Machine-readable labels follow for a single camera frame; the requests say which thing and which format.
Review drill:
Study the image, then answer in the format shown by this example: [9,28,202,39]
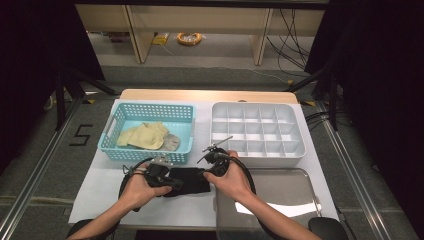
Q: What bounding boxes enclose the orange cable coil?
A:
[176,31,203,47]

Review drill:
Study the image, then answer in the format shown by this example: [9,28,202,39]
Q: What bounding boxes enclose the light blue plastic basket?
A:
[97,102,197,165]

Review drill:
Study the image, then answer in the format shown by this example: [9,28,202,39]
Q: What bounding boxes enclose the aluminium floor rail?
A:
[314,99,393,240]
[0,98,83,240]

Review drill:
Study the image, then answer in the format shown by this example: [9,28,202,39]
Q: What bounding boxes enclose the person's left hand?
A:
[118,162,173,212]

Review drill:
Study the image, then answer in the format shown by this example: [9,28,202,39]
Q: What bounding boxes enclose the pale yellow sock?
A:
[116,126,139,147]
[126,121,169,151]

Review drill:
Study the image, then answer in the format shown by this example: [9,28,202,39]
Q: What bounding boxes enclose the yellow packet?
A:
[152,32,171,46]

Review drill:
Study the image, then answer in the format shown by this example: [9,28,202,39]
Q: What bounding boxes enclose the dark brown box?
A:
[108,31,130,43]

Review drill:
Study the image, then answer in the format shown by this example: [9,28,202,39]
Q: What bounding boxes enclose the black curtain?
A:
[304,0,424,231]
[0,0,106,174]

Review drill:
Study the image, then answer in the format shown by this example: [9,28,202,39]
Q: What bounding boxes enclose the black sock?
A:
[163,179,212,198]
[168,167,209,193]

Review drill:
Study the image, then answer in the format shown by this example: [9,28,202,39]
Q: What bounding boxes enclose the black floor cable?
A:
[304,111,334,123]
[304,119,334,132]

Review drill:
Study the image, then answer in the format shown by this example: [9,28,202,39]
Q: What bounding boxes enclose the translucent box lid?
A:
[213,167,323,240]

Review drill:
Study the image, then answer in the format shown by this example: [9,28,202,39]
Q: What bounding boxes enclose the black tripod stand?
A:
[284,68,339,132]
[54,68,119,132]

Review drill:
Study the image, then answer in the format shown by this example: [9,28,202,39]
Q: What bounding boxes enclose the beige wooden desk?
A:
[74,3,326,66]

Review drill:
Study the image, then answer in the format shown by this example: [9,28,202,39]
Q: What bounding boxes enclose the grey sock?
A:
[159,133,181,152]

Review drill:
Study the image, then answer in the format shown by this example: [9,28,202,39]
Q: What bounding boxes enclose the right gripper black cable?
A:
[216,152,258,198]

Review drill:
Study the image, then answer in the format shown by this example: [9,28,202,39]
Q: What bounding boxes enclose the tangled black cables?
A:
[266,8,313,73]

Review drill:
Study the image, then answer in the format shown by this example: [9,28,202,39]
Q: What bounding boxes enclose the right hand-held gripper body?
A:
[196,135,235,178]

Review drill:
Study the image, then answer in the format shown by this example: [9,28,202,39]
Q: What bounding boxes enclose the person's right hand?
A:
[202,149,255,203]

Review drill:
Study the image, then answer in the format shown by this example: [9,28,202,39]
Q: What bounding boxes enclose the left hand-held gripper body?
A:
[143,155,175,188]

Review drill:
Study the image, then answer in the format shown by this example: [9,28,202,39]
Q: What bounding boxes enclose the white divided storage box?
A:
[209,101,307,169]

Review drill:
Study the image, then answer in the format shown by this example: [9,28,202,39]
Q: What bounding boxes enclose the short white cable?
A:
[43,95,56,111]

